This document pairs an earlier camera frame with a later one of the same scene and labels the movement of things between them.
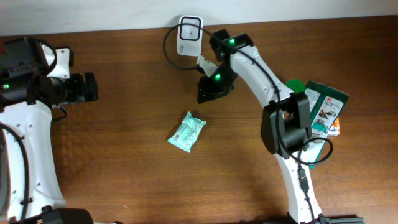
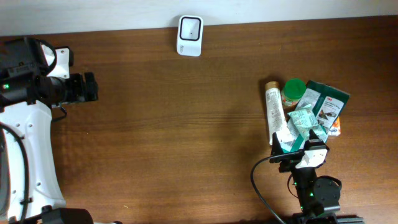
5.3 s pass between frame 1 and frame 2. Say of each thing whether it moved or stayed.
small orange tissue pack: stayed
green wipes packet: stayed
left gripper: stayed
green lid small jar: stayed
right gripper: moved
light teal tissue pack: moved
